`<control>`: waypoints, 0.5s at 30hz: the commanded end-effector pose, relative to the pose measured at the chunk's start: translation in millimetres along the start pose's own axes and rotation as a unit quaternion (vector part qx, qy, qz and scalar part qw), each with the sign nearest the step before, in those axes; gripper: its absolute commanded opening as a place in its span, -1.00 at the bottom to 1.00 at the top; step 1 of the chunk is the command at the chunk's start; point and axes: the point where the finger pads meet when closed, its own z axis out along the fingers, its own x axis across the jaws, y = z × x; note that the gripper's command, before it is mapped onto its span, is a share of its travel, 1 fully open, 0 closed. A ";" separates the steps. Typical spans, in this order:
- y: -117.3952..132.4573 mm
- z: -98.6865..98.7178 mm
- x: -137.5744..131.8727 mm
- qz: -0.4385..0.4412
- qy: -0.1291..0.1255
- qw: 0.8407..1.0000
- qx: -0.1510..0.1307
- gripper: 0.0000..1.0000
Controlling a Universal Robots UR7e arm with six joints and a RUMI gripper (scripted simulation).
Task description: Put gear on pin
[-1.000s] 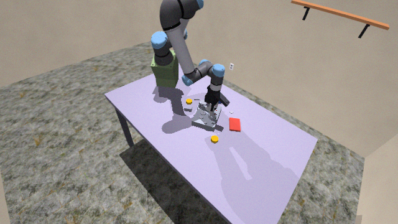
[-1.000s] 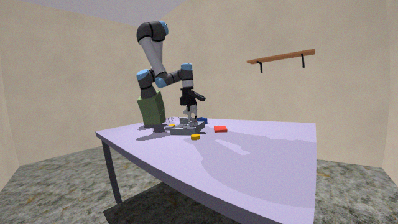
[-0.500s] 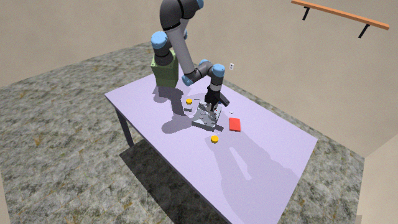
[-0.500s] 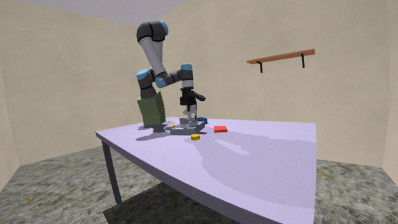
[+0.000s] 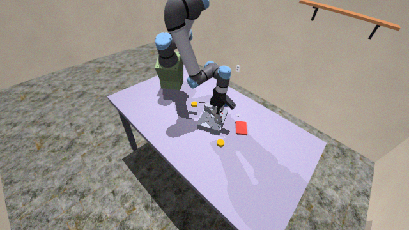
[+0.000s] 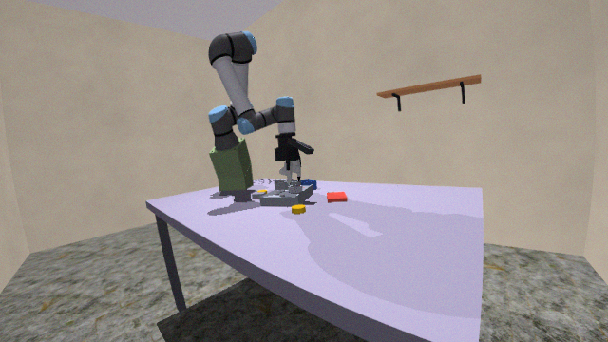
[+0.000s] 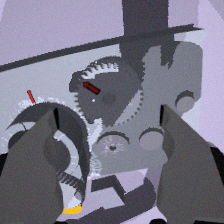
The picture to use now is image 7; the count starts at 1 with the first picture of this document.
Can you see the grey gear with red arrow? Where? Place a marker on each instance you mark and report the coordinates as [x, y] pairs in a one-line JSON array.
[[109, 76]]

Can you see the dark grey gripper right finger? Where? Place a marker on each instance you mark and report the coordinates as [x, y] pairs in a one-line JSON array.
[[191, 186]]

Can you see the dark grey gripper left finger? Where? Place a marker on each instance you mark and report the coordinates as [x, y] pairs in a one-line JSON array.
[[30, 192]]

